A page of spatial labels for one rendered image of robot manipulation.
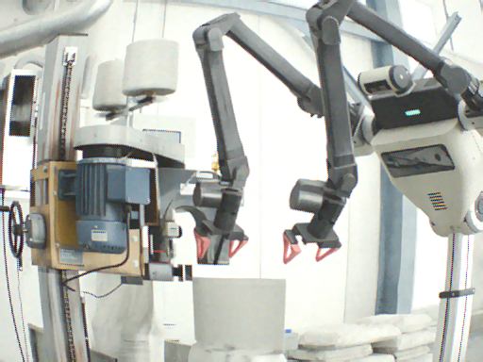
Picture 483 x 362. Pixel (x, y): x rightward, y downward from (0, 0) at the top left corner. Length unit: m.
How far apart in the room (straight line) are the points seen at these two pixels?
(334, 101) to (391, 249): 6.58
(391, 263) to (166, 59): 6.28
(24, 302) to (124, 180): 3.09
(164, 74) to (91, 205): 0.42
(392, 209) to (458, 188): 6.22
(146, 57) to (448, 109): 0.86
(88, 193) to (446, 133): 0.97
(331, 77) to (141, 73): 0.66
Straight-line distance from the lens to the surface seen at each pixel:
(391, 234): 8.43
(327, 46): 1.84
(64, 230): 2.38
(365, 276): 8.32
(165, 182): 2.53
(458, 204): 2.28
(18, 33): 5.06
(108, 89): 2.57
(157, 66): 2.34
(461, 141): 2.17
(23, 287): 5.17
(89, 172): 2.24
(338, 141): 1.92
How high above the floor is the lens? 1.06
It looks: 6 degrees up
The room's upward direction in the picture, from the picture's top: straight up
